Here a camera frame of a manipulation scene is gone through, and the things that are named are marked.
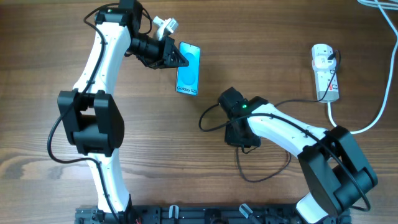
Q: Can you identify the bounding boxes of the turquoise Galaxy smartphone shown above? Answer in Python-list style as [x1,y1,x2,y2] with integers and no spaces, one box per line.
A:
[176,42,201,96]

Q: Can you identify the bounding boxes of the black USB charging cable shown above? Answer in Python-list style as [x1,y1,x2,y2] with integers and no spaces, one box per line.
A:
[235,49,341,184]

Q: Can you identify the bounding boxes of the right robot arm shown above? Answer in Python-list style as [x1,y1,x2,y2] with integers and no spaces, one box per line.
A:
[218,87,378,223]

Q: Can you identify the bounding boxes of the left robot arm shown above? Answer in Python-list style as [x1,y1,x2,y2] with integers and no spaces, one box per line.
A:
[55,1,188,223]

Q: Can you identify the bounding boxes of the white USB charger plug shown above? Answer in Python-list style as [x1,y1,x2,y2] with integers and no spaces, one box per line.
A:
[312,55,336,72]

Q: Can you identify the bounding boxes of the white power strip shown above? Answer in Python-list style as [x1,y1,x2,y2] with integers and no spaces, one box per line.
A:
[312,44,340,103]

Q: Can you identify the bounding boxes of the white power strip cord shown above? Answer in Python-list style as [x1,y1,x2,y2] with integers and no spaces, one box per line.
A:
[326,0,398,135]

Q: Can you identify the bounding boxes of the white cables top corner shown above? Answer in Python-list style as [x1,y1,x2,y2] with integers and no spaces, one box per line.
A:
[356,0,398,12]

